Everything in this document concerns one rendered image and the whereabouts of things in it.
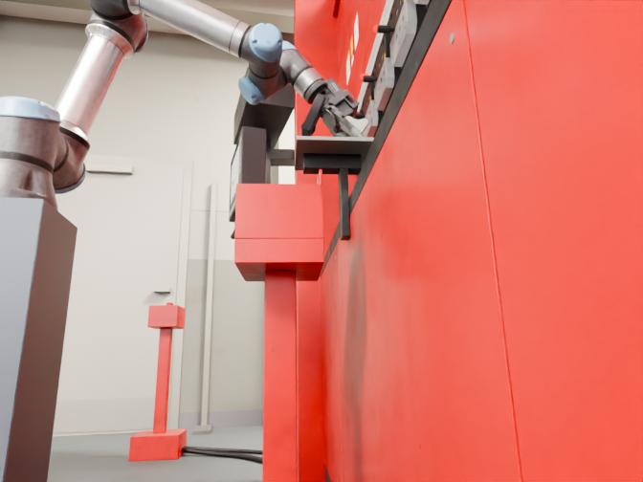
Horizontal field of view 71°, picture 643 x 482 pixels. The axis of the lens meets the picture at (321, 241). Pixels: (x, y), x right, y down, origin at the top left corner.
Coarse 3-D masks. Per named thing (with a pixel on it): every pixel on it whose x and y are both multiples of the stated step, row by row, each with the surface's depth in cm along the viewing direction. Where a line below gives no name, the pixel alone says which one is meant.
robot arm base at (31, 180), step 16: (0, 160) 82; (16, 160) 83; (32, 160) 85; (0, 176) 80; (16, 176) 82; (32, 176) 84; (48, 176) 88; (0, 192) 79; (16, 192) 80; (32, 192) 82; (48, 192) 86
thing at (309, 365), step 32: (320, 0) 229; (320, 32) 224; (320, 64) 219; (320, 128) 210; (320, 288) 191; (320, 320) 188; (320, 352) 185; (320, 384) 181; (320, 416) 178; (320, 448) 175; (320, 480) 173
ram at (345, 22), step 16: (352, 0) 176; (368, 0) 142; (384, 0) 121; (352, 16) 175; (368, 16) 142; (352, 32) 175; (368, 32) 142; (368, 48) 142; (352, 64) 175; (352, 80) 175
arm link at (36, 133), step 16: (0, 112) 84; (16, 112) 85; (32, 112) 86; (48, 112) 89; (0, 128) 84; (16, 128) 84; (32, 128) 85; (48, 128) 88; (0, 144) 83; (16, 144) 83; (32, 144) 85; (48, 144) 88; (64, 144) 95; (48, 160) 88; (64, 160) 96
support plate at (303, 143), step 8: (304, 136) 105; (312, 136) 106; (296, 144) 108; (304, 144) 108; (312, 144) 108; (320, 144) 108; (328, 144) 108; (336, 144) 108; (344, 144) 108; (352, 144) 108; (360, 144) 108; (368, 144) 108; (296, 152) 112; (304, 152) 112; (312, 152) 112; (320, 152) 112; (328, 152) 112; (336, 152) 112; (344, 152) 112; (352, 152) 112; (360, 152) 112; (296, 160) 116; (296, 168) 121
